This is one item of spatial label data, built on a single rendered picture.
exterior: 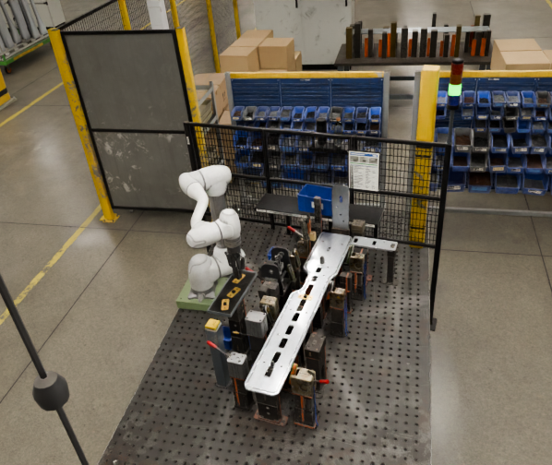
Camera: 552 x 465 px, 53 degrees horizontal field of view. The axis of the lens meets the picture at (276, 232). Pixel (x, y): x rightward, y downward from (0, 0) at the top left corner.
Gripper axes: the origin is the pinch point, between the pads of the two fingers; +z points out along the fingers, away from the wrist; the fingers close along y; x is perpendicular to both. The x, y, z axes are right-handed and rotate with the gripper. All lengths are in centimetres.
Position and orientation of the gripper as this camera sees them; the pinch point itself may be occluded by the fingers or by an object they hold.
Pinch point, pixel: (237, 273)
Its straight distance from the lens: 312.1
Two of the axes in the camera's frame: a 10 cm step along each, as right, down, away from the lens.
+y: 8.5, 2.4, -4.7
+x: 5.2, -5.2, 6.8
